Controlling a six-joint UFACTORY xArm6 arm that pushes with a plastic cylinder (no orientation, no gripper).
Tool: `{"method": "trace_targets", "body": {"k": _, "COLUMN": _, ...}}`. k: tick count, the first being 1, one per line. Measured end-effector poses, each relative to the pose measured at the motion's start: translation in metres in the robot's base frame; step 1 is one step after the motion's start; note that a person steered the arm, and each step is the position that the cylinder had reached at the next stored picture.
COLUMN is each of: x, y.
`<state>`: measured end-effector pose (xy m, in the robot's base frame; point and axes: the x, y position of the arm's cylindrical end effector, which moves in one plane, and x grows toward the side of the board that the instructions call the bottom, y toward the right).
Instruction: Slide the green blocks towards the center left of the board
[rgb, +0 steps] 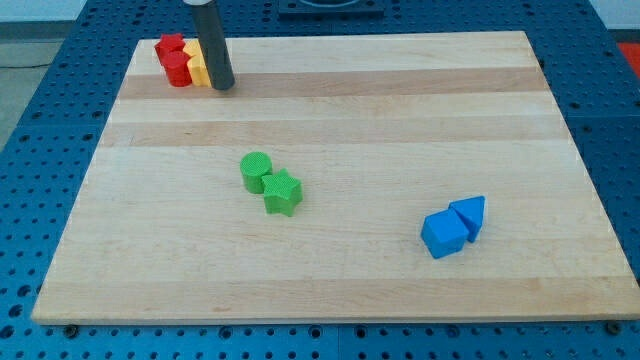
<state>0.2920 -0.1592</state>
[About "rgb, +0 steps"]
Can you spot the red cylinder block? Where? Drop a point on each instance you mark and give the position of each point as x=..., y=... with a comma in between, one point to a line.
x=176, y=68

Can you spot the red star block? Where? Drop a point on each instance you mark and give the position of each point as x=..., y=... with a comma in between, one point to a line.
x=169, y=43

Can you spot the wooden board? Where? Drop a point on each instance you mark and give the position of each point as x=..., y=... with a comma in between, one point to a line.
x=382, y=131

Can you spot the blue triangle block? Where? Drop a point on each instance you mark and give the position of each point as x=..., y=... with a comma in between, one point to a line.
x=471, y=212

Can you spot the yellow block front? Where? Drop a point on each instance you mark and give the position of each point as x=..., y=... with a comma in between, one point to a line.
x=198, y=71

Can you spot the blue cube block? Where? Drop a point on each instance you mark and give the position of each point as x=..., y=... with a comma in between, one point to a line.
x=444, y=233

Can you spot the green star block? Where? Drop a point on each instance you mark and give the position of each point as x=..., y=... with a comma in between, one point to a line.
x=282, y=192

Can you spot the yellow block rear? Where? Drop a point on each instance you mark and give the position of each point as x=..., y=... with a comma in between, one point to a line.
x=192, y=48

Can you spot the yellow block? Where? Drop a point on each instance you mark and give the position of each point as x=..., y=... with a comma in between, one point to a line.
x=192, y=48
x=198, y=71

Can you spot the green cylinder block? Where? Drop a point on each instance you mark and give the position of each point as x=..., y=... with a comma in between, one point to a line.
x=253, y=167

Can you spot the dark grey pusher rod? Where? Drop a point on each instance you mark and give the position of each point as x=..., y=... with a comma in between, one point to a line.
x=208, y=25

